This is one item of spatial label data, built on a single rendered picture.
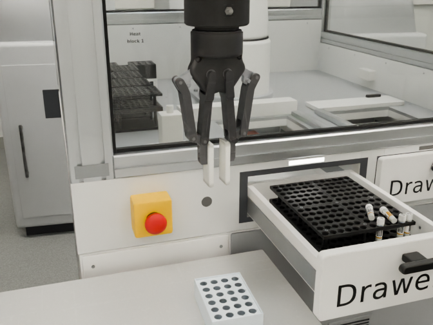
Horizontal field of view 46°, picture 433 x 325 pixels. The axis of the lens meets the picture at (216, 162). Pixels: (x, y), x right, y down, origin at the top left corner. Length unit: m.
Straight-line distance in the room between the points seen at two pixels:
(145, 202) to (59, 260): 1.72
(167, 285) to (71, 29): 0.48
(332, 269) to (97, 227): 0.45
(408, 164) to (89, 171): 0.67
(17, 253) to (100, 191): 1.81
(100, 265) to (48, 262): 1.60
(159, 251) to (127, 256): 0.06
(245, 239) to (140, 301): 0.27
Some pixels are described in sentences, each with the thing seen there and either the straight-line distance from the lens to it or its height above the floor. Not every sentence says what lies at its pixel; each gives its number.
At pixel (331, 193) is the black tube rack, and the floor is 0.90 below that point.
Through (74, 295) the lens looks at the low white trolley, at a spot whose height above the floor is 0.76.
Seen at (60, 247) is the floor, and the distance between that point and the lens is 2.74.
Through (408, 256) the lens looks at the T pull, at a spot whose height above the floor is 0.91.
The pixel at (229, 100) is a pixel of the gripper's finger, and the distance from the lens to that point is 0.76.
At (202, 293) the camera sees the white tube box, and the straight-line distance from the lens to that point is 0.89.
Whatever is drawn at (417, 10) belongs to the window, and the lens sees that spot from 1.15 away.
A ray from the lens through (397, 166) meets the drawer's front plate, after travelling 1.18.
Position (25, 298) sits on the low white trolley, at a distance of 1.00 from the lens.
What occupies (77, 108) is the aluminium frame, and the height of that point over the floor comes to 1.08.
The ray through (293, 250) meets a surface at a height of 0.87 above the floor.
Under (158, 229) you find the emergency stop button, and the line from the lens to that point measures 0.93.
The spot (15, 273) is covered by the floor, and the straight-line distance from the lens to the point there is 2.59.
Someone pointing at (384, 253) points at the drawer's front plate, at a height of 0.92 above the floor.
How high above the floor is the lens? 1.30
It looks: 20 degrees down
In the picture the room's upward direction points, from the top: straight up
